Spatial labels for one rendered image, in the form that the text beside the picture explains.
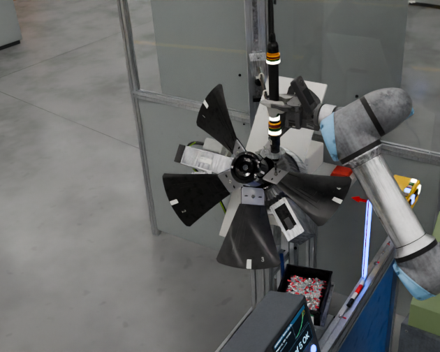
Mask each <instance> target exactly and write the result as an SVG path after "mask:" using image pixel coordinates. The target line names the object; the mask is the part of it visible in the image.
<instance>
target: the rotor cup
mask: <svg viewBox="0 0 440 352"><path fill-rule="evenodd" d="M243 165H248V169H247V170H243ZM272 168H274V161H272V159H269V158H268V157H266V159H264V158H263V157H262V156H261V155H260V154H258V155H257V154H255V153H253V152H249V151H246V152H240V153H239V154H238V155H236V156H235V158H234V159H233V160H232V163H231V165H230V173H231V175H232V177H233V179H234V180H235V181H236V182H238V183H240V184H243V185H244V186H245V187H252V188H259V189H264V192H266V191H267V190H269V189H270V188H271V187H272V186H273V185H272V184H268V183H265V182H262V181H263V177H264V176H265V175H266V174H267V173H268V172H269V171H270V170H271V169H272ZM261 171H263V172H264V174H263V173H261ZM245 184H248V185H249V186H247V185H245Z"/></svg>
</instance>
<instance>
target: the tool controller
mask: <svg viewBox="0 0 440 352"><path fill-rule="evenodd" d="M311 344H315V345H316V351H315V352H321V350H320V347H319V344H318V340H317V337H316V333H315V329H314V325H313V322H312V319H311V315H310V312H309V308H308V305H307V301H306V297H305V296H304V295H298V294H292V293H283V292H278V291H268V293H267V294H266V295H265V297H264V298H263V299H262V300H261V301H260V303H259V304H258V305H257V307H256V308H255V309H254V310H253V311H252V313H251V314H250V315H249V317H248V318H247V319H246V320H245V322H244V323H243V324H242V325H241V326H240V328H239V329H238V330H237V332H236V333H235V334H234V335H233V336H232V337H231V339H230V340H229V341H228V343H227V344H226V345H225V346H224V347H223V349H222V350H221V351H220V352H310V351H309V349H310V346H311Z"/></svg>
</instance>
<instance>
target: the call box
mask: <svg viewBox="0 0 440 352"><path fill-rule="evenodd" d="M394 178H395V180H396V181H397V183H398V185H399V187H400V189H401V190H402V192H403V193H408V194H409V195H408V196H407V197H405V198H406V199H407V201H408V202H409V201H410V199H411V197H412V195H413V194H414V193H415V191H416V189H417V188H418V187H419V185H420V181H419V180H417V181H416V183H415V184H414V185H413V187H412V189H411V190H410V192H405V191H404V190H405V188H406V187H407V186H408V185H409V182H410V181H411V180H412V179H411V178H408V177H403V176H399V175H394ZM417 200H418V196H417V197H416V199H415V200H414V202H413V204H411V208H413V206H414V205H415V204H416V202H417Z"/></svg>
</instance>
